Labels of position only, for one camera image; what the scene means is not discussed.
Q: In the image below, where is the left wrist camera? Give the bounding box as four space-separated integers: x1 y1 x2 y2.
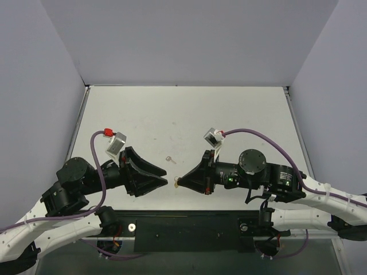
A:
105 132 127 163

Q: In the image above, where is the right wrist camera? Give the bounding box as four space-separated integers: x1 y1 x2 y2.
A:
204 128 225 159

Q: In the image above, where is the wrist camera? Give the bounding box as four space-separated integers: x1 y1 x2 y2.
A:
105 132 127 163
204 128 225 159

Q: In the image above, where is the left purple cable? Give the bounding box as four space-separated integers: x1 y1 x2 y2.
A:
0 128 115 233

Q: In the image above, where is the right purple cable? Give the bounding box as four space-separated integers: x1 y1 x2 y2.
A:
222 128 367 207

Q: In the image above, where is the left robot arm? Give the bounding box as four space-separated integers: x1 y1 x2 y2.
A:
1 147 167 274

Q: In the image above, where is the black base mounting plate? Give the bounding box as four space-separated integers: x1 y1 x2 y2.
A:
97 210 291 253

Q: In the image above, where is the purple cable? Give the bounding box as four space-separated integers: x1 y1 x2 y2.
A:
222 128 367 207
0 128 115 233

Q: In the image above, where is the loose silver key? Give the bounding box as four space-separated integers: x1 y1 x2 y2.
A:
166 156 177 164

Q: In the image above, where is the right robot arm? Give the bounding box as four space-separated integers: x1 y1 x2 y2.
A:
176 149 366 241

